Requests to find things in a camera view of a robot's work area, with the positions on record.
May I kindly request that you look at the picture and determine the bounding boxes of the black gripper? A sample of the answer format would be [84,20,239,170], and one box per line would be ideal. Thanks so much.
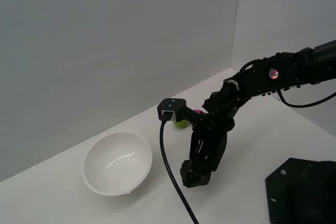
[180,87,238,188]

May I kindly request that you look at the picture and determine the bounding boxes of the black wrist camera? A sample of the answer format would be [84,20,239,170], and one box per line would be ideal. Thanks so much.
[157,98,187,123]

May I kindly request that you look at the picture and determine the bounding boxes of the green ball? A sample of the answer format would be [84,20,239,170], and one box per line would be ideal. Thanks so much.
[173,119,188,130]

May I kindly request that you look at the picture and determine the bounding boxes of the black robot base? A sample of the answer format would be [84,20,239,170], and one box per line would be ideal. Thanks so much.
[264,157,336,224]

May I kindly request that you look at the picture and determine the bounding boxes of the white round bowl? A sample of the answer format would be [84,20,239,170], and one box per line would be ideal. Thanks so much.
[81,131,153,197]

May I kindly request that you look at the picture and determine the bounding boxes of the black strap bar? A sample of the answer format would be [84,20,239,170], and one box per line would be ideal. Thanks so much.
[159,112,201,224]

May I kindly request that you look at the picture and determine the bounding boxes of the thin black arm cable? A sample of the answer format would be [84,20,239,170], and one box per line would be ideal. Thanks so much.
[278,90,336,108]

